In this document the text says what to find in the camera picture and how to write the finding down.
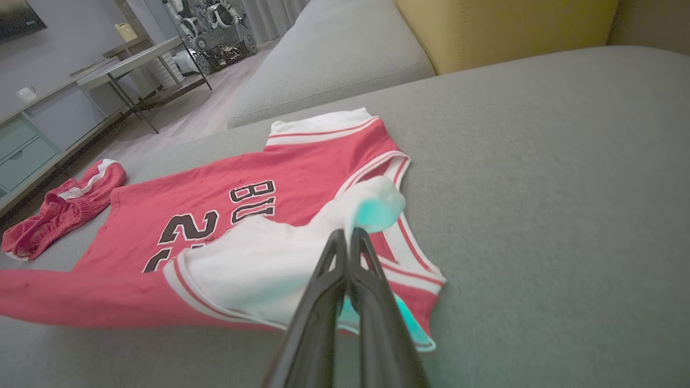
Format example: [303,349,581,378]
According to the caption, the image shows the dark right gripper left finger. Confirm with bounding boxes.
[263,228,350,388]

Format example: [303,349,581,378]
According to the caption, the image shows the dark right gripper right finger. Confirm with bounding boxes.
[349,227,431,388]

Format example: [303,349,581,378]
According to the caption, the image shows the red basketball jersey white trim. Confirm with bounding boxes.
[0,107,448,354]

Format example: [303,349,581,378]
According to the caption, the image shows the red shorts white stripe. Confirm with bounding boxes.
[2,158,128,262]

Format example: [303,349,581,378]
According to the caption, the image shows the large grey sofa ottoman cushion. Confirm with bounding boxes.
[0,46,690,388]

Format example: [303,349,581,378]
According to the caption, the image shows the white cylinder appliance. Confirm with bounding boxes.
[174,50,201,76]

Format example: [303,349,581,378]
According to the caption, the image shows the white ribbed basket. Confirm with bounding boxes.
[144,53,181,89]

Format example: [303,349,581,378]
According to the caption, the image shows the parked wheeled robot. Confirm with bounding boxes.
[164,0,258,75]

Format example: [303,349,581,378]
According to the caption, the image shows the grey curtain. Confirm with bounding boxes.
[237,0,311,45]

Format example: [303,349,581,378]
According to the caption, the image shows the long grey media cabinet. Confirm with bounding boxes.
[0,51,142,216]

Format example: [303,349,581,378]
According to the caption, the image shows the grey table black legs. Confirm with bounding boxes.
[75,36,212,134]

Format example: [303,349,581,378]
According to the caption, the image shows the large yellow sofa backrest cushion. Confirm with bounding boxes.
[396,0,620,75]

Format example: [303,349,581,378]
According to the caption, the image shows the brown wooden side table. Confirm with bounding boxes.
[102,37,152,59]

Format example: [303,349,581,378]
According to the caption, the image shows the black wall television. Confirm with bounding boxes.
[0,0,47,43]

